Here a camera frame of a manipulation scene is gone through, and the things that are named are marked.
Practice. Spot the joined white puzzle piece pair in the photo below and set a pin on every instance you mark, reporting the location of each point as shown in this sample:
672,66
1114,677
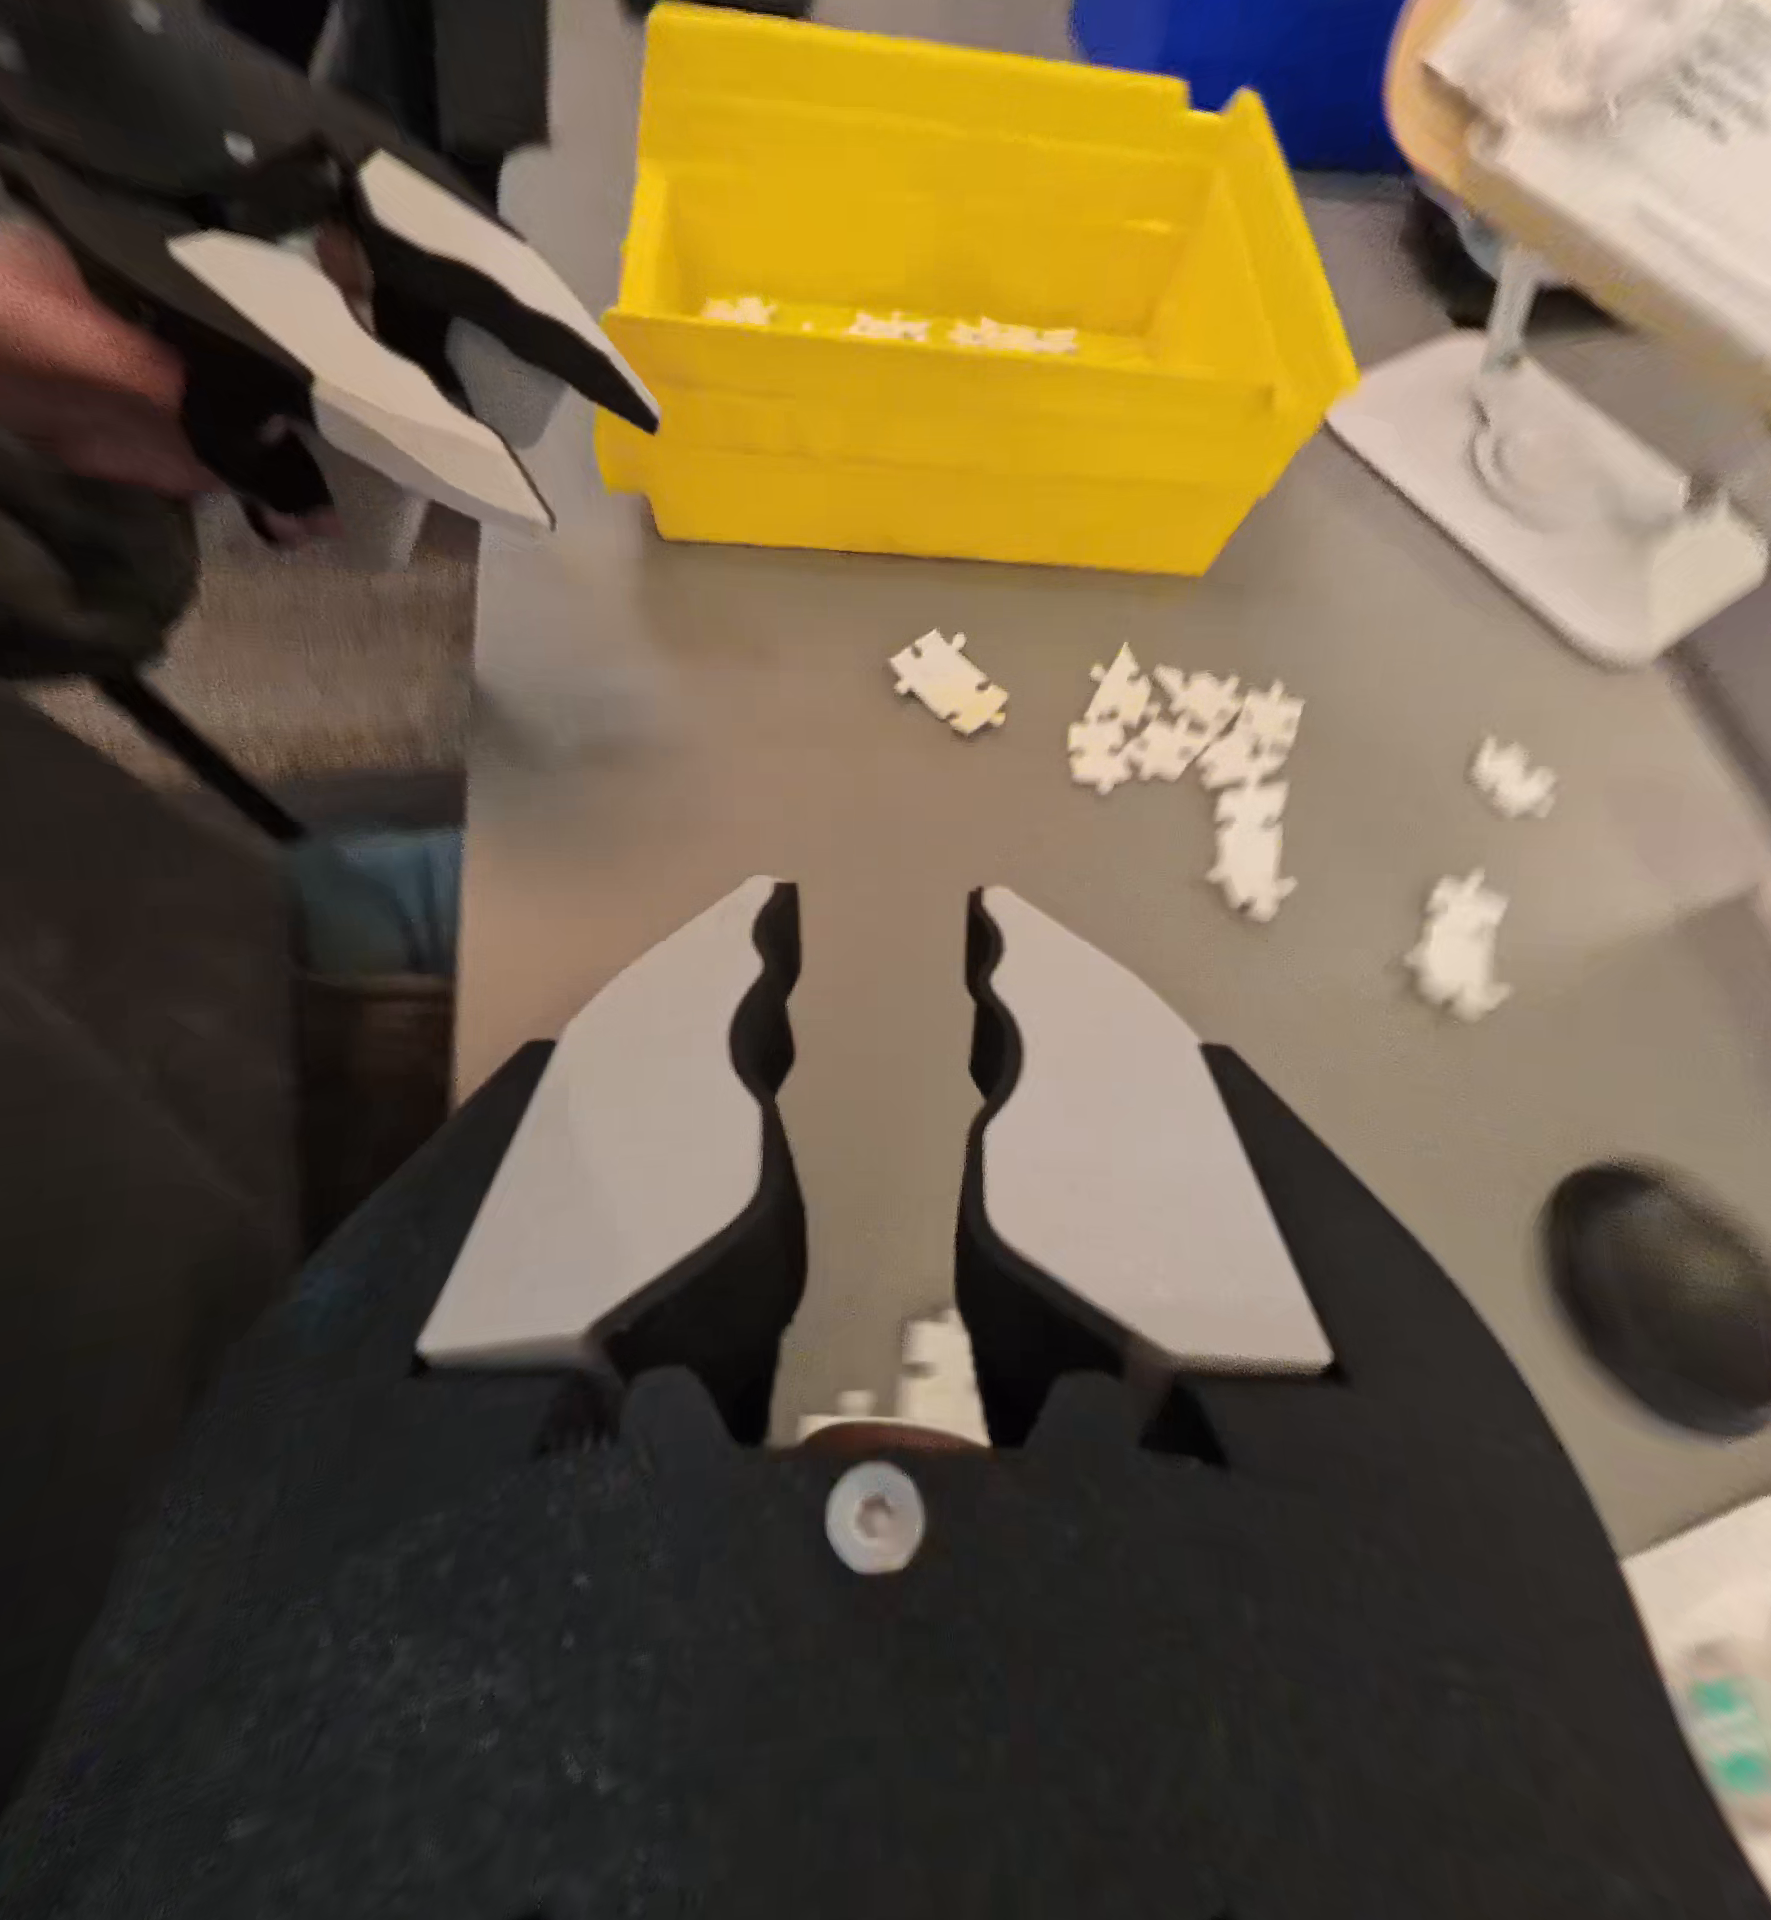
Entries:
1459,946
952,687

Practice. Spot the cluster of white puzzle pieces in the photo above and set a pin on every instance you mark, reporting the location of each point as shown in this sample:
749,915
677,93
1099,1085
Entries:
1170,729

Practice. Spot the person's dark clothing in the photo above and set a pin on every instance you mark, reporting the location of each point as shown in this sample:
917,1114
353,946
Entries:
77,1199

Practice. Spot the blue plastic bin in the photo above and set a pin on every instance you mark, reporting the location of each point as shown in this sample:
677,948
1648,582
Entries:
1245,75

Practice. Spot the person's leg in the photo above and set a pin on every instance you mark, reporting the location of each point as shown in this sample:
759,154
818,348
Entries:
376,901

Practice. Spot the white tablet stand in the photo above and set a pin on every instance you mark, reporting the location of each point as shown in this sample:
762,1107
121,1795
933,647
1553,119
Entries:
1577,571

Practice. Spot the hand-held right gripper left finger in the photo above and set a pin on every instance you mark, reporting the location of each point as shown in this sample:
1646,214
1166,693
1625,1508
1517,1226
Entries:
617,1184

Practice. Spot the instruction leaflet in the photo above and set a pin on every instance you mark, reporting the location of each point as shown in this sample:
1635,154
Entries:
1740,1620

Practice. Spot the yellow plastic bin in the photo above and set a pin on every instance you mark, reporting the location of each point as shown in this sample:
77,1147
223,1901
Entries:
975,480

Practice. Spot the person's left hand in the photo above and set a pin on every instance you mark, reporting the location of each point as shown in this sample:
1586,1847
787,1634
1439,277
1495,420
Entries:
31,345

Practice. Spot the pile of mixed puzzle pieces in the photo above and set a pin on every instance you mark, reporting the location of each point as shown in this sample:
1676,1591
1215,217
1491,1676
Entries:
1004,333

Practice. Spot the black round puzzle stand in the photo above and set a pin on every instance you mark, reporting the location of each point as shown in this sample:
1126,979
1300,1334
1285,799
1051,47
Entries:
1674,1306

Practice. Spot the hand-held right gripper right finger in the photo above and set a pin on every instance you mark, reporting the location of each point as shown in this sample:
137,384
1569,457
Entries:
1140,1184

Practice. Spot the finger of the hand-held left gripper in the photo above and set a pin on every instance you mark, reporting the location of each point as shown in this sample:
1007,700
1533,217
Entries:
480,253
360,388

